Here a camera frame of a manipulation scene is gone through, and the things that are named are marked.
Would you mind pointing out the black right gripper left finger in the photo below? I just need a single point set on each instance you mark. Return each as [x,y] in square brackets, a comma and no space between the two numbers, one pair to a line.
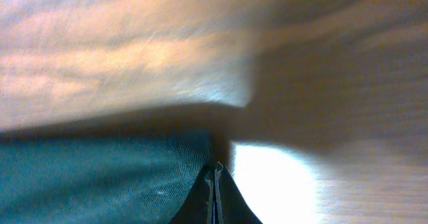
[199,204]

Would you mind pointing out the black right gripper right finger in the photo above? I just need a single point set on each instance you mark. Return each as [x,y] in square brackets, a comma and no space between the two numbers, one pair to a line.
[230,206]

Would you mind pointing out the black t-shirt white logo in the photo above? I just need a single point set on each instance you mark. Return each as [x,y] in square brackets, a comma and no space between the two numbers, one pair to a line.
[100,180]

